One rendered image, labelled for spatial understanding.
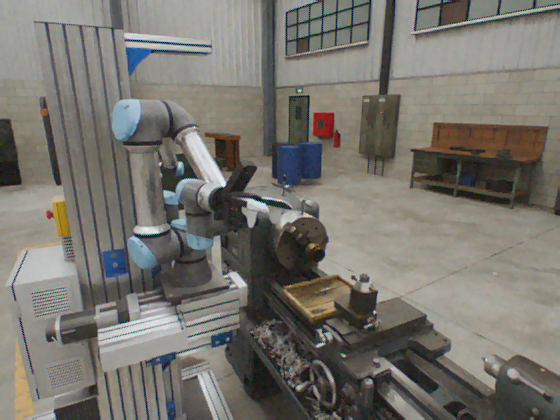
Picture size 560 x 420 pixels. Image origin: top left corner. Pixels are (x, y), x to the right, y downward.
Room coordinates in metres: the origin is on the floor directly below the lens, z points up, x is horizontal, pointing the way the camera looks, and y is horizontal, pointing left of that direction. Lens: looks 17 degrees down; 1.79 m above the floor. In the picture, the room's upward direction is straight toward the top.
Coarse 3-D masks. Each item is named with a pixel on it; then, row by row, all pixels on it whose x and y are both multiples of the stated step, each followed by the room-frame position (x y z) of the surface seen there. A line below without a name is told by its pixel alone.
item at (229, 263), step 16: (224, 256) 2.23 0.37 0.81; (224, 272) 2.24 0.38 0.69; (240, 272) 1.97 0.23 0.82; (288, 272) 1.91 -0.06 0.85; (256, 288) 1.83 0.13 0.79; (256, 304) 1.83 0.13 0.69; (272, 320) 1.86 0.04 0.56; (240, 336) 2.05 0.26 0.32; (240, 352) 2.04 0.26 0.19; (240, 368) 2.04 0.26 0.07; (256, 368) 1.85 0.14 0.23; (256, 384) 1.85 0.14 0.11; (272, 384) 1.89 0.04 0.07
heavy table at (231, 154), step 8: (208, 136) 11.15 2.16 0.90; (216, 136) 10.69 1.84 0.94; (224, 136) 10.26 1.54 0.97; (232, 136) 10.16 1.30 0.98; (240, 136) 10.30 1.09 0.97; (216, 144) 10.80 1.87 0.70; (224, 144) 10.93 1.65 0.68; (232, 144) 10.22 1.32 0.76; (216, 152) 10.82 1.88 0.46; (224, 152) 10.92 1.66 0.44; (232, 152) 10.21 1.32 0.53; (232, 160) 10.20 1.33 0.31; (232, 168) 10.19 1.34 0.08
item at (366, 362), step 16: (400, 336) 1.21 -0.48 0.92; (416, 336) 1.24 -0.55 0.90; (432, 336) 1.24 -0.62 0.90; (336, 352) 1.12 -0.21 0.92; (352, 352) 1.11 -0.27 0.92; (368, 352) 1.13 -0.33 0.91; (384, 352) 1.17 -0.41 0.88; (432, 352) 1.16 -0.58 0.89; (352, 368) 1.05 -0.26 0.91; (368, 368) 1.05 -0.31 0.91; (384, 368) 1.05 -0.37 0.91
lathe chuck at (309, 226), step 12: (288, 216) 1.82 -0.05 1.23; (300, 216) 1.78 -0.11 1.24; (276, 228) 1.78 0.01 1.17; (300, 228) 1.77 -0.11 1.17; (312, 228) 1.81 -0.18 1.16; (324, 228) 1.84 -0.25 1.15; (276, 240) 1.73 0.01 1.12; (288, 240) 1.74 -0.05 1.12; (276, 252) 1.72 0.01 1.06; (288, 252) 1.74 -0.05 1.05; (288, 264) 1.74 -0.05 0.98; (312, 264) 1.81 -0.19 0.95
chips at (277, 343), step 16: (256, 336) 1.71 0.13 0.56; (272, 336) 1.66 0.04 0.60; (288, 336) 1.66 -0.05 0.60; (272, 352) 1.54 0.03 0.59; (288, 352) 1.53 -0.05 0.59; (304, 352) 1.54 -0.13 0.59; (288, 368) 1.46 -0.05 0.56; (304, 368) 1.46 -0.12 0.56; (288, 384) 1.37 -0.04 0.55; (304, 400) 1.28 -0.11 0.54; (320, 416) 1.18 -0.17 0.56; (368, 416) 1.18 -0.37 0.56
